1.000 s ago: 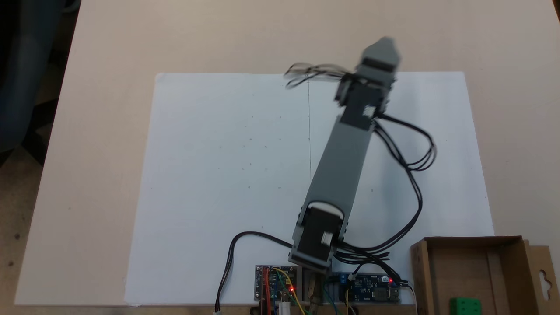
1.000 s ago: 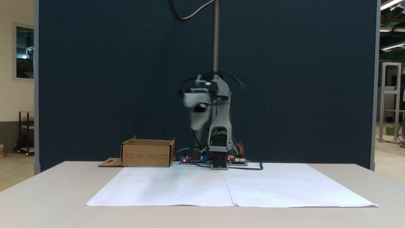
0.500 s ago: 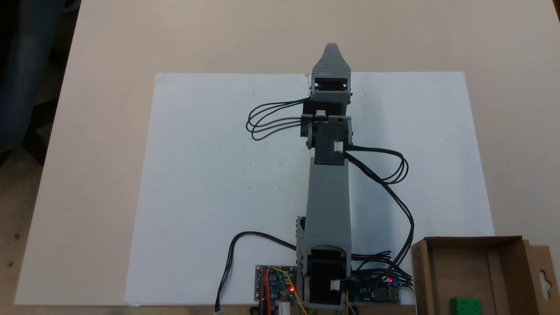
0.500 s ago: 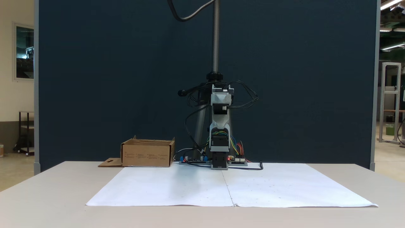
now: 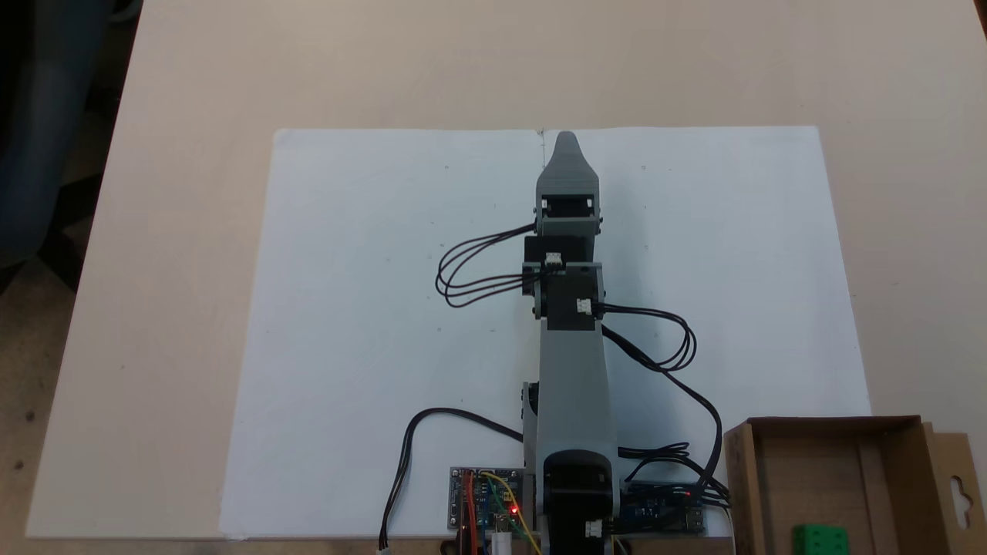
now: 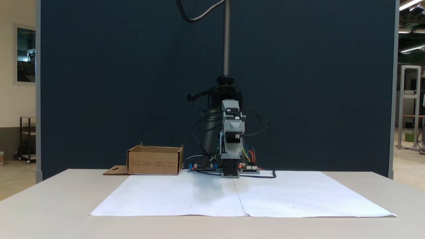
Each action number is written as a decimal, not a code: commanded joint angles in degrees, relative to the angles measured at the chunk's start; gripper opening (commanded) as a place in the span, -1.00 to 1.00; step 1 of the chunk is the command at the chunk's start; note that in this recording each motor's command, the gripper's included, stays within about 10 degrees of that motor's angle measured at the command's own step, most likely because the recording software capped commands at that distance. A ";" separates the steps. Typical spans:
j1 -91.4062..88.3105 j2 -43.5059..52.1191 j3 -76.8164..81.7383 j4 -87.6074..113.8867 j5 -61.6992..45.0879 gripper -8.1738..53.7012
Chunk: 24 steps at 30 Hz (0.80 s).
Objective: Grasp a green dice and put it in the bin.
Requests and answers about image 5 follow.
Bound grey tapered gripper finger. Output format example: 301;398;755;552
536;131;600;195

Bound green dice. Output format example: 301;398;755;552
793;524;849;555

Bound white paper sheet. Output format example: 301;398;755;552
220;128;546;539
542;126;872;537

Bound grey circuit board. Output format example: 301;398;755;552
450;466;525;533

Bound blue circuit board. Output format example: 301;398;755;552
621;482;706;534

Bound brown cardboard box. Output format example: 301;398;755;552
723;416;987;555

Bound black gripper motor cable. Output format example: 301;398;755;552
436;224;541;308

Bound black elbow motor cable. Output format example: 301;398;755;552
594;304;729;510

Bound yellow wire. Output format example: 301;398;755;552
482;472;541;555

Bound black cable with white plug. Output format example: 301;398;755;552
378;407;525;554

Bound red wire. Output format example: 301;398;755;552
461;472;479;555

